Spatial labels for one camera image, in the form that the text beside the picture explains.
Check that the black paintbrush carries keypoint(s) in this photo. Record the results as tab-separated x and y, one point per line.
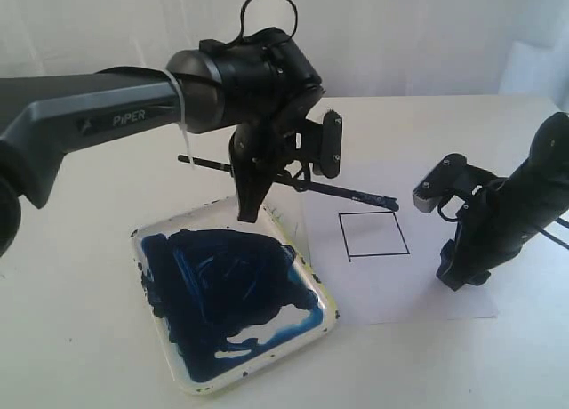
285	178

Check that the white backdrop curtain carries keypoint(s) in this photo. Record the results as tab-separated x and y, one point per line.
359	47

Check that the white paper with square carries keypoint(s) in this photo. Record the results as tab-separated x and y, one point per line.
380	266

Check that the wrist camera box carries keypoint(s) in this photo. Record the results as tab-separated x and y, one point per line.
448	178
321	144

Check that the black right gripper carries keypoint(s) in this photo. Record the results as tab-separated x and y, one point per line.
506	213

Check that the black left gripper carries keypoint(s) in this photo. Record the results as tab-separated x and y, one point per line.
264	86

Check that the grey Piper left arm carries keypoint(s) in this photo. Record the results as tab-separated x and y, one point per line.
45	118

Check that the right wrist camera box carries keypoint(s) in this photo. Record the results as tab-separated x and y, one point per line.
448	178

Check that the white zip tie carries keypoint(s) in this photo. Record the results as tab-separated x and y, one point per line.
184	129

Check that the white paint tray blue paint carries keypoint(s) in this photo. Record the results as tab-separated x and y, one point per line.
228	298

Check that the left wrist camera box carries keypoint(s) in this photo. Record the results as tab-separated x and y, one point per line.
321	144

